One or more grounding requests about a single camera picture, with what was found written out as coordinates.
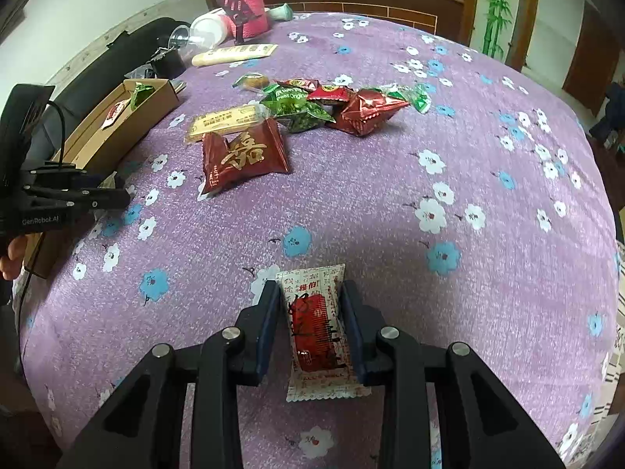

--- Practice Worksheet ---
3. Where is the wooden cabinet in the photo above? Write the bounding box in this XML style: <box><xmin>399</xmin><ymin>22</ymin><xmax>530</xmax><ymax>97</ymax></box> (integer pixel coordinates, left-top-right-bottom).
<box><xmin>195</xmin><ymin>0</ymin><xmax>482</xmax><ymax>47</ymax></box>

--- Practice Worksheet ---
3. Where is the dark red gold-print snack packet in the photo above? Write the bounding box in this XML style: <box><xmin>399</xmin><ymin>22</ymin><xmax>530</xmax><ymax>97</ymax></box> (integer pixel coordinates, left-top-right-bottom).
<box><xmin>202</xmin><ymin>118</ymin><xmax>290</xmax><ymax>195</ymax></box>

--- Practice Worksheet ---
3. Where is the cream squeeze tube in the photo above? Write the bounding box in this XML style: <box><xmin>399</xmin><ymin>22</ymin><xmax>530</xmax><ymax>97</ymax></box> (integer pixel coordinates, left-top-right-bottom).
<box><xmin>191</xmin><ymin>44</ymin><xmax>279</xmax><ymax>67</ymax></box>

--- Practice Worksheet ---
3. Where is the white plastic container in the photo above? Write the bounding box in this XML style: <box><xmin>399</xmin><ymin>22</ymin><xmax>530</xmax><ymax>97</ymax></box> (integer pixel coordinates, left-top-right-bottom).
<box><xmin>189</xmin><ymin>10</ymin><xmax>230</xmax><ymax>48</ymax></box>

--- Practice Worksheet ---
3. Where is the green white-print snack packet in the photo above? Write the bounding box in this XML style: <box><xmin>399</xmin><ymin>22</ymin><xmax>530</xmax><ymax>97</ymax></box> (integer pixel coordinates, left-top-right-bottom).
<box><xmin>261</xmin><ymin>85</ymin><xmax>318</xmax><ymax>115</ymax></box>

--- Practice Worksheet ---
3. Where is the person's left hand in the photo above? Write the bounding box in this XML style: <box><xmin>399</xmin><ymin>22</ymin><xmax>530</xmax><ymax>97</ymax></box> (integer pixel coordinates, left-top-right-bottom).
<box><xmin>0</xmin><ymin>234</ymin><xmax>27</xmax><ymax>280</ymax></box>

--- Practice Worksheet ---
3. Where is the shiny red foil snack packet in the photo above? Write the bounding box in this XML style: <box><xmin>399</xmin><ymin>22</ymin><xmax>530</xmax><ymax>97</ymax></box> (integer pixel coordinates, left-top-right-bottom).
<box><xmin>325</xmin><ymin>89</ymin><xmax>410</xmax><ymax>136</ymax></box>

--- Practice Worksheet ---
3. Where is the green bamboo wall decal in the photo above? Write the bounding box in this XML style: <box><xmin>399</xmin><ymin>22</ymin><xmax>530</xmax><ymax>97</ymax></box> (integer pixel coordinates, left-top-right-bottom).
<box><xmin>481</xmin><ymin>0</ymin><xmax>521</xmax><ymax>57</ymax></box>

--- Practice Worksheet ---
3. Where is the white red-print snack packet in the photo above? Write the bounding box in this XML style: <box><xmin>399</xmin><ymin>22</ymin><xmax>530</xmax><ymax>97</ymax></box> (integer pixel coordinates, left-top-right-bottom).
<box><xmin>275</xmin><ymin>263</ymin><xmax>372</xmax><ymax>404</ymax></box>

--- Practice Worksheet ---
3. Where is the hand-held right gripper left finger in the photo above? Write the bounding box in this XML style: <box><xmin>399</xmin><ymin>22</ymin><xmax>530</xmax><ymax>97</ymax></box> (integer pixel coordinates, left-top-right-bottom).
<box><xmin>56</xmin><ymin>281</ymin><xmax>284</xmax><ymax>469</ymax></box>

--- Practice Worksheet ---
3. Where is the purple floral tablecloth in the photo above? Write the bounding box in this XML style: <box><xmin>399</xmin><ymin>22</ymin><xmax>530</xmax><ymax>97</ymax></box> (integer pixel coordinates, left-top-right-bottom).
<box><xmin>20</xmin><ymin>12</ymin><xmax>625</xmax><ymax>469</ymax></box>

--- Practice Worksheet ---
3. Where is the small black object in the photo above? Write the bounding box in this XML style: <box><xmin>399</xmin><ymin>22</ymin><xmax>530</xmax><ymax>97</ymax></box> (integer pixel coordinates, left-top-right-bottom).
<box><xmin>149</xmin><ymin>49</ymin><xmax>186</xmax><ymax>79</ymax></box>

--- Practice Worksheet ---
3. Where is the dark green snack packet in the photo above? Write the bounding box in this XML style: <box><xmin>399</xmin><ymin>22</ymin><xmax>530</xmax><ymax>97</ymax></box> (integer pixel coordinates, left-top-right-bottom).
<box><xmin>278</xmin><ymin>105</ymin><xmax>335</xmax><ymax>134</ymax></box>

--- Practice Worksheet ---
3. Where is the light green snack packet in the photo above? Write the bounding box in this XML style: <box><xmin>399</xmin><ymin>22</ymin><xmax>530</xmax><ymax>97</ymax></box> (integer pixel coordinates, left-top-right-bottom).
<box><xmin>376</xmin><ymin>83</ymin><xmax>433</xmax><ymax>114</ymax></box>

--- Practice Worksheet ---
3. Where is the red and white snack packet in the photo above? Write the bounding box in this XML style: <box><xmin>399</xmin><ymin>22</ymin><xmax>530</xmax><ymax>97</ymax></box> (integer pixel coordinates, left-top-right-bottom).
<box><xmin>101</xmin><ymin>100</ymin><xmax>132</xmax><ymax>130</ymax></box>

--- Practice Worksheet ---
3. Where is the cardboard box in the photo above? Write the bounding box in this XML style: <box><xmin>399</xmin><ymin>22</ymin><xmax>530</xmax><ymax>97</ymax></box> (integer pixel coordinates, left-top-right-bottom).
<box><xmin>24</xmin><ymin>78</ymin><xmax>181</xmax><ymax>279</ymax></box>

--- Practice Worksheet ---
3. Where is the black bag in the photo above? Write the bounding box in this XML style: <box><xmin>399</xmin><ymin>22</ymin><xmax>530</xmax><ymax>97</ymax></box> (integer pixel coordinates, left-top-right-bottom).
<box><xmin>29</xmin><ymin>17</ymin><xmax>191</xmax><ymax>157</ymax></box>

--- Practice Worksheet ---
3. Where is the small green snack packet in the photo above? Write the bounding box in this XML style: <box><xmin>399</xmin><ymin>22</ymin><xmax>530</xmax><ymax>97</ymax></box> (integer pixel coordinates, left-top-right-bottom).
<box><xmin>129</xmin><ymin>83</ymin><xmax>156</xmax><ymax>108</ymax></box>

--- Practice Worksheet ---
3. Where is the brown wooden door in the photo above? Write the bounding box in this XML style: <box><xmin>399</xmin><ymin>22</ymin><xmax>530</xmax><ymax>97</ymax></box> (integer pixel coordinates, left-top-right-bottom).
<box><xmin>561</xmin><ymin>0</ymin><xmax>613</xmax><ymax>118</ymax></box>

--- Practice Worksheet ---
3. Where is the red snack packet yellow mark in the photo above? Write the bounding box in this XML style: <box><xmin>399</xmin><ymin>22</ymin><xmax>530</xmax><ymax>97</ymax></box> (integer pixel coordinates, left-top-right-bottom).
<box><xmin>307</xmin><ymin>84</ymin><xmax>359</xmax><ymax>107</ymax></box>

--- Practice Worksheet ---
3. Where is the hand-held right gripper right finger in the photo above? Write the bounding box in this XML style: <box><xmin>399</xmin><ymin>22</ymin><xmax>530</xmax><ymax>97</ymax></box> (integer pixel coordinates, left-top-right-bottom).
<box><xmin>340</xmin><ymin>279</ymin><xmax>567</xmax><ymax>469</ymax></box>

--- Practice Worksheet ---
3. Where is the clear plastic cup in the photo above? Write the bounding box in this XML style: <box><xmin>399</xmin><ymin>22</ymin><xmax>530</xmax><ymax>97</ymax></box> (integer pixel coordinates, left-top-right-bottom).
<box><xmin>168</xmin><ymin>24</ymin><xmax>206</xmax><ymax>57</ymax></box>

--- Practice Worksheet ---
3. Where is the clear green-edged candy packet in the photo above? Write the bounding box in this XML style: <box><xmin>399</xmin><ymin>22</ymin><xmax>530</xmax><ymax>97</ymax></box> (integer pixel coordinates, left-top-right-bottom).
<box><xmin>233</xmin><ymin>72</ymin><xmax>271</xmax><ymax>93</ymax></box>

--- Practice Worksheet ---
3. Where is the jar with pink knit cover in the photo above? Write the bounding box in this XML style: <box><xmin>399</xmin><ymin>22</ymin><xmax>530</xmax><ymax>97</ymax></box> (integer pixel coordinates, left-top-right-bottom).
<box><xmin>222</xmin><ymin>0</ymin><xmax>271</xmax><ymax>40</ymax></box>

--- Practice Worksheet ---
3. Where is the beige snack bar packet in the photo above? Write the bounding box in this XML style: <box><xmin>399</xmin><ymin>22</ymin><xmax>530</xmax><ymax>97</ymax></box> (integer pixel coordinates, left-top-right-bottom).
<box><xmin>184</xmin><ymin>104</ymin><xmax>269</xmax><ymax>143</ymax></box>

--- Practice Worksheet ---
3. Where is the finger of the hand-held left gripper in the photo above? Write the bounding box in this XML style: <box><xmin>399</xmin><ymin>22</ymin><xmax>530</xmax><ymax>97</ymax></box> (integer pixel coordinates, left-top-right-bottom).
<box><xmin>27</xmin><ymin>162</ymin><xmax>91</xmax><ymax>179</ymax></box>
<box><xmin>24</xmin><ymin>183</ymin><xmax>132</xmax><ymax>212</ymax></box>

